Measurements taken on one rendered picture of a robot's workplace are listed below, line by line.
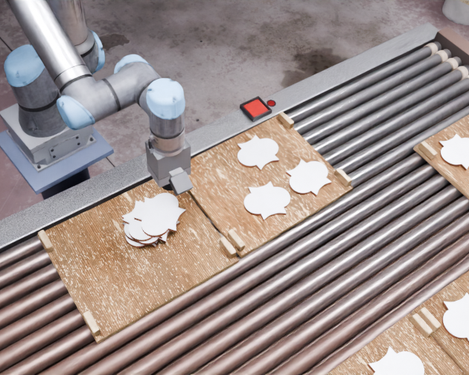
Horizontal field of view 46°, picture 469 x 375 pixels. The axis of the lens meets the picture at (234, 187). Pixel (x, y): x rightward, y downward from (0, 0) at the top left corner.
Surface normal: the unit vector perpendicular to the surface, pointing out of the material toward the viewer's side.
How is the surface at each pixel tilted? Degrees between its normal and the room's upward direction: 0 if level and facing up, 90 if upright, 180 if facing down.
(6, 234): 0
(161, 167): 90
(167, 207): 0
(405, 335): 0
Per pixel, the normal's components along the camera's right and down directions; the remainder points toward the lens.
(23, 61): -0.11, -0.56
